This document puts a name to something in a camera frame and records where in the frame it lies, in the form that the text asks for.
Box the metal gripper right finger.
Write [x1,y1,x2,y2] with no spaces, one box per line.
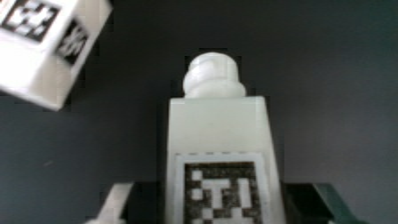
[284,183,370,224]

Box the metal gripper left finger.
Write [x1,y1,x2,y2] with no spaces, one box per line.
[83,182,135,224]

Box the white table leg with tag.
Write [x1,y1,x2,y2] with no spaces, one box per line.
[165,52,288,224]

